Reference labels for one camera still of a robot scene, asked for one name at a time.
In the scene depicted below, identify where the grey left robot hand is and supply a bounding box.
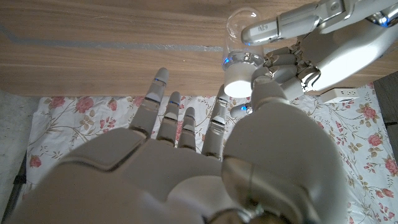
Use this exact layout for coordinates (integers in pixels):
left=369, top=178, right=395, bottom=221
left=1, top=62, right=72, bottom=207
left=229, top=0, right=398, bottom=119

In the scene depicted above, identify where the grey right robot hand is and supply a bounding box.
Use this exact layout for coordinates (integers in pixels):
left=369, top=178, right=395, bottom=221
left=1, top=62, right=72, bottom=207
left=6, top=67, right=349, bottom=224

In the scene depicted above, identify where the clear white-capped medicine bottle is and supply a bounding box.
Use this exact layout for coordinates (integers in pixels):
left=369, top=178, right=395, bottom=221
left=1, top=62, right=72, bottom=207
left=222, top=6, right=267, bottom=99

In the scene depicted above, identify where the white power strip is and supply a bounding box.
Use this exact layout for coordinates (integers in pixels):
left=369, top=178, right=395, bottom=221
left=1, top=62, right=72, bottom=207
left=320, top=88, right=360, bottom=105

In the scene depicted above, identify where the floral backdrop cloth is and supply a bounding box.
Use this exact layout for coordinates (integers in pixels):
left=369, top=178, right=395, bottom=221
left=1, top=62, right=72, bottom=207
left=21, top=82, right=398, bottom=224

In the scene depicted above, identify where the black backdrop pole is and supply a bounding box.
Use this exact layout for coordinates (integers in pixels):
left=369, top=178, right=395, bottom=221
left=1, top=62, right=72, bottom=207
left=0, top=152, right=28, bottom=222

